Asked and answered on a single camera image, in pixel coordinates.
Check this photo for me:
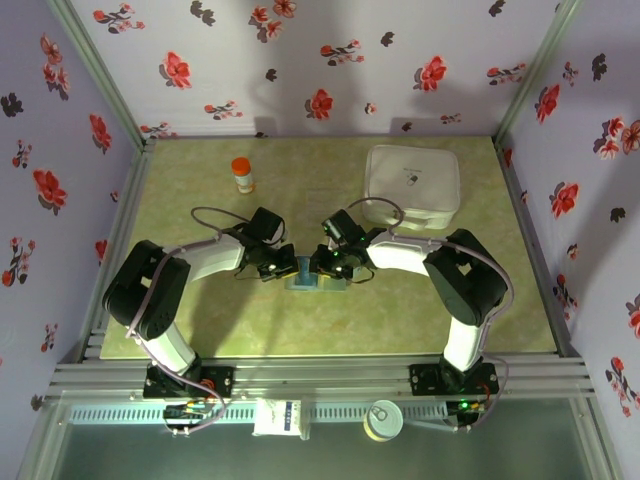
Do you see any orange capped pill bottle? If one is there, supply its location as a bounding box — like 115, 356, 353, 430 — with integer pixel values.
230, 157, 256, 196

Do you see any white square lidded container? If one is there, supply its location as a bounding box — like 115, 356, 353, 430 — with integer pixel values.
360, 144, 461, 232

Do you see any white packet with blue print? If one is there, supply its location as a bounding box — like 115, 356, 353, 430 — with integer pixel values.
252, 398, 304, 437

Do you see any tin can with pull tab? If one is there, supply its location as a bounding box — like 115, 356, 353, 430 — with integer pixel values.
363, 399, 405, 444

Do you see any long aluminium frame rail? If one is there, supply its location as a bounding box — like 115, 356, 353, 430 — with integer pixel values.
47, 352, 596, 401

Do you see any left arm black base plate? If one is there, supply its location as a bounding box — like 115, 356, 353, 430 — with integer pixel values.
143, 366, 236, 400

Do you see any aluminium side rail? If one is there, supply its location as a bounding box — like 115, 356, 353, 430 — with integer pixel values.
79, 139, 156, 361
492, 134, 584, 359

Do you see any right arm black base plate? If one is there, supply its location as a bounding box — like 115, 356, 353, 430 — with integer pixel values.
408, 363, 500, 396

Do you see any slotted grey cable duct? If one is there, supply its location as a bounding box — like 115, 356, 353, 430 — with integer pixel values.
67, 402, 449, 426

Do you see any aluminium corner post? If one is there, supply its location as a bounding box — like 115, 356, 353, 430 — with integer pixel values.
494, 0, 584, 141
47, 0, 149, 146

